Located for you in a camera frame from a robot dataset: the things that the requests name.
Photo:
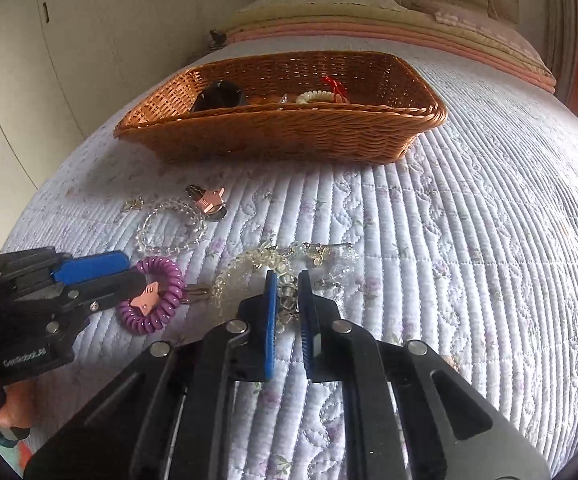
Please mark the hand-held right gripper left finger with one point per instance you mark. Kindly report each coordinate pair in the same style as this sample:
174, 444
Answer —
270, 322

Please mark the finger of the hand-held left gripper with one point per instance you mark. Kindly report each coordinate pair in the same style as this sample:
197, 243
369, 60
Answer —
104, 290
91, 266

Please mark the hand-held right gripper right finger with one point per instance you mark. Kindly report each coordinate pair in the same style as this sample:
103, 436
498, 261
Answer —
306, 325

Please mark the purple spiral wrist coil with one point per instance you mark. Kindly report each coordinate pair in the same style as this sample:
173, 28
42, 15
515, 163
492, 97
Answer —
169, 270

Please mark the brown wicker basket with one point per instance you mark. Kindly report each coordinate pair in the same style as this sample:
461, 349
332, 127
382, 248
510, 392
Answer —
289, 130

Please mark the person's left hand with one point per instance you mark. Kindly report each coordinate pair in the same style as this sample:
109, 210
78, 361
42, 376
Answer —
6, 407

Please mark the pink hair clip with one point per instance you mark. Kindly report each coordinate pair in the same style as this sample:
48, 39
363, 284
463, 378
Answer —
145, 299
210, 201

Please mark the small metal charm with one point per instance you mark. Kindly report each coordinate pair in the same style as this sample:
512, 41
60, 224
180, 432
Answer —
131, 205

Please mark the small metal key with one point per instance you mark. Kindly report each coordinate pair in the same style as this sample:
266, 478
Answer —
198, 291

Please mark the lilac quilted bedspread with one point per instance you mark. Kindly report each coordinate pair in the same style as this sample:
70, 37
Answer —
469, 260

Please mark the black hair claw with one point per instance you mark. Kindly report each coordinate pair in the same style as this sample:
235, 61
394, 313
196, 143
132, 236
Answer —
218, 96

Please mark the small clear bead piece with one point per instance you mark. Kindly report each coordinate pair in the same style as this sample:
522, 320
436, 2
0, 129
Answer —
283, 101

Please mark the white wardrobe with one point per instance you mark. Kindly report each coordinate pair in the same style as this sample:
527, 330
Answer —
94, 35

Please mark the red tassel knot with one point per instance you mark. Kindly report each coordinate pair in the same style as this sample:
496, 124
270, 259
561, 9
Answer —
333, 85

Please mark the small dark object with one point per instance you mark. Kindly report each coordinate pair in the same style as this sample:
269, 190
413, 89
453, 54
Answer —
217, 39

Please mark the pink folded blanket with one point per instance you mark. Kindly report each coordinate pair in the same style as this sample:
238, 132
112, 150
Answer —
394, 35

